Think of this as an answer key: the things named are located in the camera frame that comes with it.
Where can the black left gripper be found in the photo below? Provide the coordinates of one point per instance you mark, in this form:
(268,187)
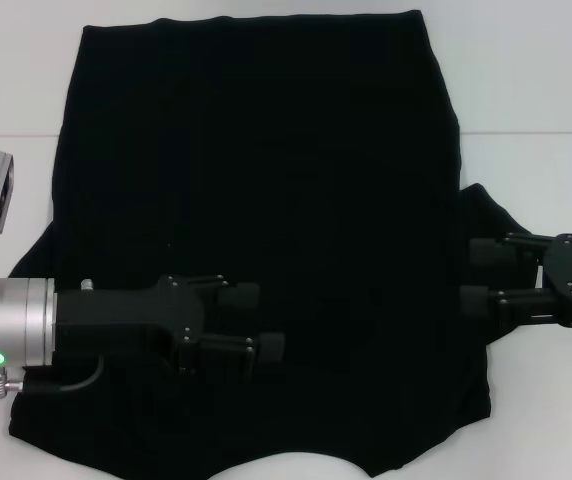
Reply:
(116,320)

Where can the black shirt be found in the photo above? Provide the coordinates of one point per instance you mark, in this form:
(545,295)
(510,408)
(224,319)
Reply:
(266,150)

